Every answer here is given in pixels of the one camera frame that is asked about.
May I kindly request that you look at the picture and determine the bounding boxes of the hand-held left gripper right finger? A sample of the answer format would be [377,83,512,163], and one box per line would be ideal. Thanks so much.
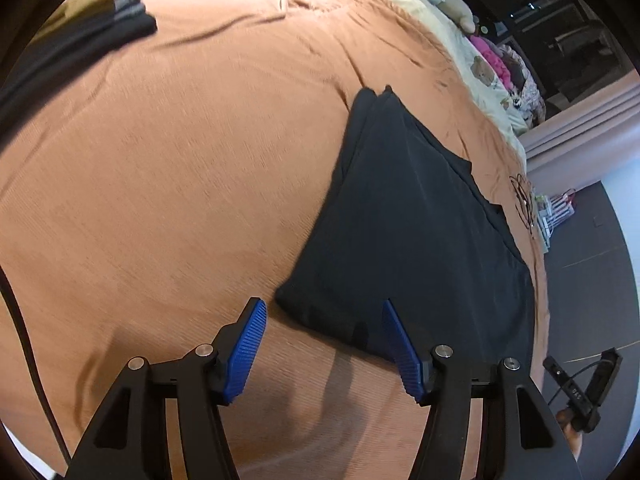
[381,299,583,480]

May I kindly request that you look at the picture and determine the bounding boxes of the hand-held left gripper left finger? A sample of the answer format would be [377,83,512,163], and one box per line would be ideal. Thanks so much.
[65,297,268,480]

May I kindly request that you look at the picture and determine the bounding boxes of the black T-shirt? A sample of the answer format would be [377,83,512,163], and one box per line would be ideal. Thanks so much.
[274,85,551,376]

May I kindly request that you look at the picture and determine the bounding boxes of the pink patterned clothes pile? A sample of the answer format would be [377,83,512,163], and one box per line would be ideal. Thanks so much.
[505,45,546,128]

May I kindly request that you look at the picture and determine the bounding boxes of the person's right hand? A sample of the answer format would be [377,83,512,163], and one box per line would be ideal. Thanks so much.
[555,406,584,461]

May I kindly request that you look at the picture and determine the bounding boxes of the small shelf with items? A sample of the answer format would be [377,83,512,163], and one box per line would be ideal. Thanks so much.
[532,187,579,252]

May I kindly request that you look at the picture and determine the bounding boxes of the orange bed blanket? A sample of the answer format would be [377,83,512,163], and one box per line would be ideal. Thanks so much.
[0,0,551,480]

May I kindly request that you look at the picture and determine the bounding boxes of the pink curtain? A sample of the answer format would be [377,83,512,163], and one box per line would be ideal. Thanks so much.
[520,70,640,173]

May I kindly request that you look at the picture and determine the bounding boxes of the pink plush toy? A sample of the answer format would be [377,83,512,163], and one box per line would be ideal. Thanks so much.
[470,32,516,88]

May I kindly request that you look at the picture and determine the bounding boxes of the cream blanket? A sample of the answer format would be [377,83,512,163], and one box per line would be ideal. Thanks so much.
[280,0,528,161]

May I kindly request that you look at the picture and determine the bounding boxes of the black folded garment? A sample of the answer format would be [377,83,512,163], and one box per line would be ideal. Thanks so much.
[0,10,159,132]

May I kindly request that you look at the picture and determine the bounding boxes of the beige plush teddy bear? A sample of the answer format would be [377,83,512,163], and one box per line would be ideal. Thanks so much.
[425,0,478,33]

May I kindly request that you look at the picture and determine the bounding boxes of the grey folded garment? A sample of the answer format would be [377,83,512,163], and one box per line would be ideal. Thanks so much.
[112,0,149,19]

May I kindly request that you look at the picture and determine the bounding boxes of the dark glass cabinet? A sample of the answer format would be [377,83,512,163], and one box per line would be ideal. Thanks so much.
[440,0,636,121]

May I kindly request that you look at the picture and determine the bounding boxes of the olive folded garment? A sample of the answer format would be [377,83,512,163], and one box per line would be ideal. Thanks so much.
[35,0,126,47]

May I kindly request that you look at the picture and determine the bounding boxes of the tangled black cables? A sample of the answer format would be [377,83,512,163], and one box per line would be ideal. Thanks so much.
[507,172,540,237]

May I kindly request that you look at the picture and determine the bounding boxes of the black cable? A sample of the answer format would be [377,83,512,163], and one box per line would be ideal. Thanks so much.
[0,265,71,476]

